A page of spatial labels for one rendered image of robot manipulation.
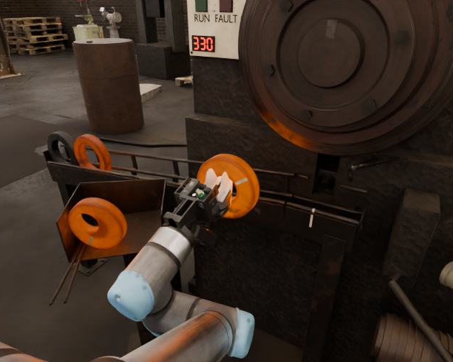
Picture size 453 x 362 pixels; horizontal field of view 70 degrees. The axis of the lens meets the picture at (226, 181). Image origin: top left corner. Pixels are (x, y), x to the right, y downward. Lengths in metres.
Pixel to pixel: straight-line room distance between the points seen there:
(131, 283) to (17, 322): 1.24
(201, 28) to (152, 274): 0.73
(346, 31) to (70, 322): 1.48
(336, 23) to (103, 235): 0.75
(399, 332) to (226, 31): 0.89
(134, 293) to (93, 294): 1.18
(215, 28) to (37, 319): 1.39
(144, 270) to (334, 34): 0.53
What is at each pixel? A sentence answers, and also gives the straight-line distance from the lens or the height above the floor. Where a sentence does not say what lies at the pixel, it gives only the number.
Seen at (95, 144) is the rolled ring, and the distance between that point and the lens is 1.34.
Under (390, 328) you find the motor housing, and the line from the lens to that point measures 0.92.
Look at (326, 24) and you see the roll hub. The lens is 0.67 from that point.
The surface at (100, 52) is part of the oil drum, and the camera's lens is 3.41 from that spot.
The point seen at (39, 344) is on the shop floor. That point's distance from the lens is 1.64.
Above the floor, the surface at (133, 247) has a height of 0.60.
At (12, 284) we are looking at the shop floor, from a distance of 1.96.
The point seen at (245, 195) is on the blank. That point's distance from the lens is 0.72.
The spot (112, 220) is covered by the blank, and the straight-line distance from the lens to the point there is 0.90.
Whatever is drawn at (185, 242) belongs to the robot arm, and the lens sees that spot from 0.59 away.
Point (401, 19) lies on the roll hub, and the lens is 0.66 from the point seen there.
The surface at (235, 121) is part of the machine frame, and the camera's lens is 1.04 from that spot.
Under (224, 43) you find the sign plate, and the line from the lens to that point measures 1.01.
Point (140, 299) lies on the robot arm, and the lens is 0.55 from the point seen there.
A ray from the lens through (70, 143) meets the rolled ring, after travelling 1.48.
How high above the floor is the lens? 1.20
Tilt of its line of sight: 29 degrees down
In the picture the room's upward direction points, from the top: straight up
